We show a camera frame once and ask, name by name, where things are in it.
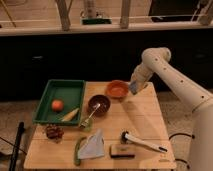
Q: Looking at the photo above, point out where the grey folded cloth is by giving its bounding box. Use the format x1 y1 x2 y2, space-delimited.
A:
77 129 105 159

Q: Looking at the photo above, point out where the wooden shelf frame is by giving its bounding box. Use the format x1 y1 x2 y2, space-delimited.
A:
0 0 213 37

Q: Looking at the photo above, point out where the blue sponge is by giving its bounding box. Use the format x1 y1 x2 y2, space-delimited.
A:
129 81 138 95

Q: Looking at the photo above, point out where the wooden block eraser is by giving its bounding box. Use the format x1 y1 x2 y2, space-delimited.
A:
109 144 135 158

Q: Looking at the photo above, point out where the black pole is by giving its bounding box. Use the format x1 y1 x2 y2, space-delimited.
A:
9 122 25 171

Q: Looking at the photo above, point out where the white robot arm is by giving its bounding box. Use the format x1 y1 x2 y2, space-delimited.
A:
129 47 213 171

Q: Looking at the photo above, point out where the green base stand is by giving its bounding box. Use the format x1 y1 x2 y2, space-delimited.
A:
81 18 112 25

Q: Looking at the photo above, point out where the green plastic tray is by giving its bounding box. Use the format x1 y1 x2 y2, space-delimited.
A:
33 79 85 125

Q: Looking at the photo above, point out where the yellow corn cob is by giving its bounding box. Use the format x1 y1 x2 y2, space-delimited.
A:
61 108 79 122

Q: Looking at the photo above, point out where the black cable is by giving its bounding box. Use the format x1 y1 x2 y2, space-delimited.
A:
168 132 196 169

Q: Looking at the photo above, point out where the brown grape bunch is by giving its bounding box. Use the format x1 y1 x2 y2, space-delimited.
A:
45 125 64 140

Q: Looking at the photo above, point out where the dark brown bowl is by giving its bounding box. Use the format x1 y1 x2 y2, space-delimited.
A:
87 94 111 117

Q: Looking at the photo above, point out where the metal spoon green handle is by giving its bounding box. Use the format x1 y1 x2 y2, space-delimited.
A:
80 103 101 128

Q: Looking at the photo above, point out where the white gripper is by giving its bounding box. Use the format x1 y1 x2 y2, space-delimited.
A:
131 63 153 93

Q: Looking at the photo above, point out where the orange tomato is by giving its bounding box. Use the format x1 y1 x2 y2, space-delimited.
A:
51 100 64 112

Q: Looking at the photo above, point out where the orange bowl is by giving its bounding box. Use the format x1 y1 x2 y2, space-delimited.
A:
105 80 129 98

